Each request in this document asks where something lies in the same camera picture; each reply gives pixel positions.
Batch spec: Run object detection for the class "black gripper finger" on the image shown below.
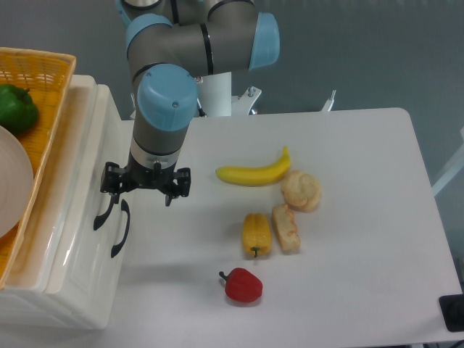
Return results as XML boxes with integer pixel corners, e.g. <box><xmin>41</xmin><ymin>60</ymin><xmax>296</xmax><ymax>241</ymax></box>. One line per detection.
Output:
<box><xmin>99</xmin><ymin>162</ymin><xmax>126</xmax><ymax>204</ymax></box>
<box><xmin>164</xmin><ymin>167</ymin><xmax>191</xmax><ymax>207</ymax></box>

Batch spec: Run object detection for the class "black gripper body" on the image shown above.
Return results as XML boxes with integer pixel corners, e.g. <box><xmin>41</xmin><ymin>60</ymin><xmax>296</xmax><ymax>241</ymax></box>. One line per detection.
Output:
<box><xmin>122</xmin><ymin>159</ymin><xmax>179</xmax><ymax>196</ymax></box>

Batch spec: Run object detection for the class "black top drawer handle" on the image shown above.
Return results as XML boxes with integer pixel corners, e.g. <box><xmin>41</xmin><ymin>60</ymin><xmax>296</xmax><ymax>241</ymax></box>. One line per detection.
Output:
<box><xmin>93</xmin><ymin>201</ymin><xmax>114</xmax><ymax>231</ymax></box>

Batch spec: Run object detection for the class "black drawer handle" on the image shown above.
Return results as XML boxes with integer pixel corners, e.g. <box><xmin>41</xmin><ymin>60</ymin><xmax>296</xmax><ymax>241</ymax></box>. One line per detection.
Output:
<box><xmin>93</xmin><ymin>201</ymin><xmax>114</xmax><ymax>231</ymax></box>
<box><xmin>110</xmin><ymin>199</ymin><xmax>131</xmax><ymax>258</ymax></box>

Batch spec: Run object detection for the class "white drawer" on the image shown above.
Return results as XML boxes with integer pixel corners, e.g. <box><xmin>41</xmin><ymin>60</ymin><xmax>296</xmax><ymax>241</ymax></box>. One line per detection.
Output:
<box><xmin>45</xmin><ymin>85</ymin><xmax>130</xmax><ymax>299</ymax></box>

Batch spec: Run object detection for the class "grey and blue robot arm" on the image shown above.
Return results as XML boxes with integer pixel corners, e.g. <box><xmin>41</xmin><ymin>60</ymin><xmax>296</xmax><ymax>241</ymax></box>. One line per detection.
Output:
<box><xmin>101</xmin><ymin>1</ymin><xmax>280</xmax><ymax>204</ymax></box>

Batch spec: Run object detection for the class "white drawer cabinet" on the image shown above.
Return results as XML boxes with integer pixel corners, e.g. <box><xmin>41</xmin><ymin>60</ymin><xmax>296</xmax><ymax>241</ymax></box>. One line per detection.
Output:
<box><xmin>1</xmin><ymin>75</ymin><xmax>132</xmax><ymax>329</ymax></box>

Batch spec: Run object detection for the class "yellow banana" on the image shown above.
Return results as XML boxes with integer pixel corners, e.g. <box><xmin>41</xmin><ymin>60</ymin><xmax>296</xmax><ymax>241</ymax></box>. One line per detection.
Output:
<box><xmin>215</xmin><ymin>146</ymin><xmax>291</xmax><ymax>186</ymax></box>

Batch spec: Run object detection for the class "yellow bell pepper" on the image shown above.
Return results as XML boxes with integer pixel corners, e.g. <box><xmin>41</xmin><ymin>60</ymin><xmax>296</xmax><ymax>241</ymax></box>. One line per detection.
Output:
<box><xmin>242</xmin><ymin>213</ymin><xmax>272</xmax><ymax>257</ymax></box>

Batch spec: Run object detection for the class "white round plate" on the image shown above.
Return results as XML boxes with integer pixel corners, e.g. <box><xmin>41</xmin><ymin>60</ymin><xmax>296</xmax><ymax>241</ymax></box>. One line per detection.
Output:
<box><xmin>1</xmin><ymin>127</ymin><xmax>33</xmax><ymax>237</ymax></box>

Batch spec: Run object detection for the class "green bell pepper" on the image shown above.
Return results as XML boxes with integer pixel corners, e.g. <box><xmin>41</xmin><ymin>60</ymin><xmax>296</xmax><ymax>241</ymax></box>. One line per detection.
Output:
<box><xmin>1</xmin><ymin>83</ymin><xmax>39</xmax><ymax>135</ymax></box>

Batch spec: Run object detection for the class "round bread bun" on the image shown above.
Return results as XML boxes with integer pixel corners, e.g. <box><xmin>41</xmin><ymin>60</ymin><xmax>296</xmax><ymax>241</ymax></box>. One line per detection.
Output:
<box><xmin>281</xmin><ymin>170</ymin><xmax>322</xmax><ymax>212</ymax></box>

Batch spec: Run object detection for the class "toast bread slice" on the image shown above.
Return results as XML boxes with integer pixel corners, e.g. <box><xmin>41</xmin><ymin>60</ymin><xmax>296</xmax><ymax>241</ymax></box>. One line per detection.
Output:
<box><xmin>272</xmin><ymin>204</ymin><xmax>301</xmax><ymax>252</ymax></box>

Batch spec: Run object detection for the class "red bell pepper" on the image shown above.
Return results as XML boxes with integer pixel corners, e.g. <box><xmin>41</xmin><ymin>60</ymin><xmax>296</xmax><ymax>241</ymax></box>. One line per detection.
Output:
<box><xmin>219</xmin><ymin>268</ymin><xmax>263</xmax><ymax>303</ymax></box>

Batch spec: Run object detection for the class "orange woven basket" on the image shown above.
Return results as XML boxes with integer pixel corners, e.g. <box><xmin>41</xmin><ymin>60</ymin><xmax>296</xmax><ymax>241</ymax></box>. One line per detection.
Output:
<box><xmin>1</xmin><ymin>47</ymin><xmax>76</xmax><ymax>288</ymax></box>

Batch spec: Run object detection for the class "black device at table corner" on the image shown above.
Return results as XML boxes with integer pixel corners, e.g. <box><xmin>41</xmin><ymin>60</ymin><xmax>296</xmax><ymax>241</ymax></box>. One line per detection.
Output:
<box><xmin>439</xmin><ymin>294</ymin><xmax>464</xmax><ymax>332</ymax></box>

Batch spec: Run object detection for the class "black lower drawer handle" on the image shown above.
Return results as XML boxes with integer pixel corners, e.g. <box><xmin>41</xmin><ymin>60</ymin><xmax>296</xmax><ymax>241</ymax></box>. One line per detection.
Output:
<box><xmin>110</xmin><ymin>199</ymin><xmax>131</xmax><ymax>258</ymax></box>

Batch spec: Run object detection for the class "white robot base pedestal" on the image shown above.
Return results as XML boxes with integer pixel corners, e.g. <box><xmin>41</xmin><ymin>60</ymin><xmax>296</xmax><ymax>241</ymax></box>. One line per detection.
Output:
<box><xmin>195</xmin><ymin>71</ymin><xmax>262</xmax><ymax>117</ymax></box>

